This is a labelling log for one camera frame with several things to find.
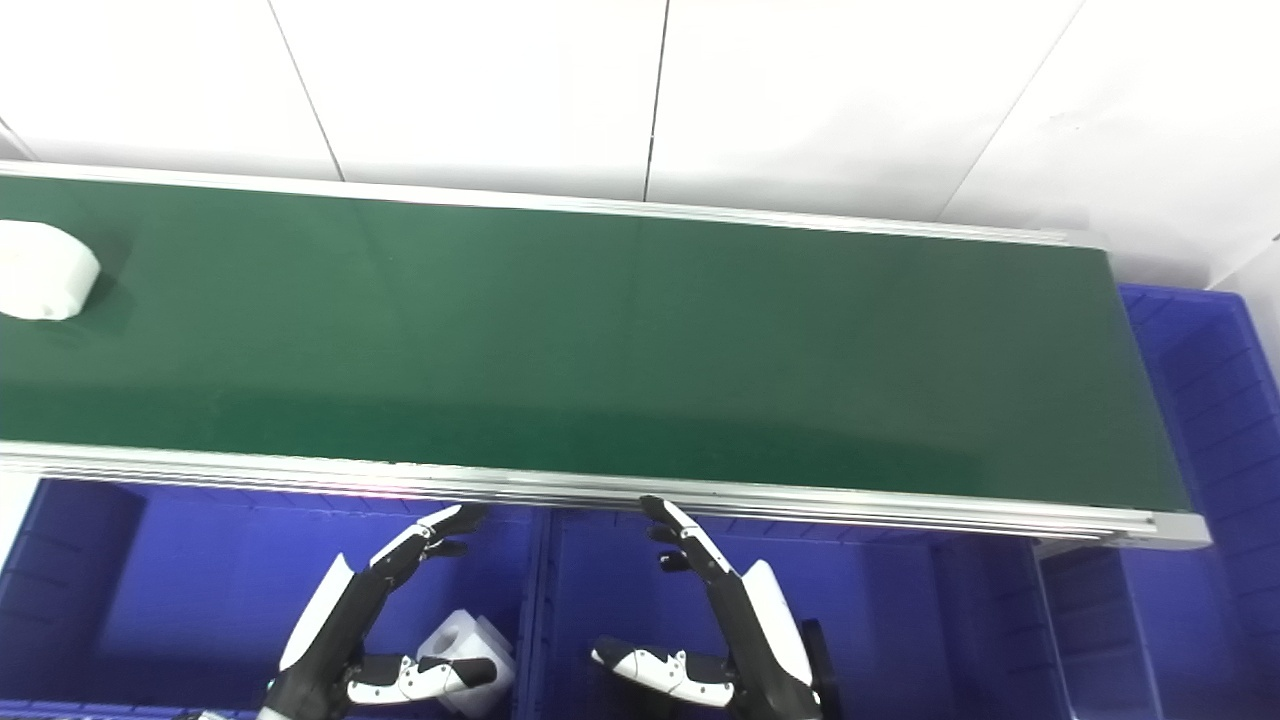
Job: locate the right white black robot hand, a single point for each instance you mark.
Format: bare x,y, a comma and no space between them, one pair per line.
750,630

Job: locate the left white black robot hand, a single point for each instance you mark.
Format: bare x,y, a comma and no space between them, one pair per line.
335,620

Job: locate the white cylindrical plastic part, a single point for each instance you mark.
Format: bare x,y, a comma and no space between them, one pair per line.
40,270

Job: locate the white plastic part with hole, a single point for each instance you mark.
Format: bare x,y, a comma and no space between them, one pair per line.
470,640

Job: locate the blue plastic bin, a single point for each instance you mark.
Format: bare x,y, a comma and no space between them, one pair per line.
1210,480
900,620
200,590

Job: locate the green conveyor belt aluminium frame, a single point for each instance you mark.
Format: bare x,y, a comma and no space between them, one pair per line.
620,340

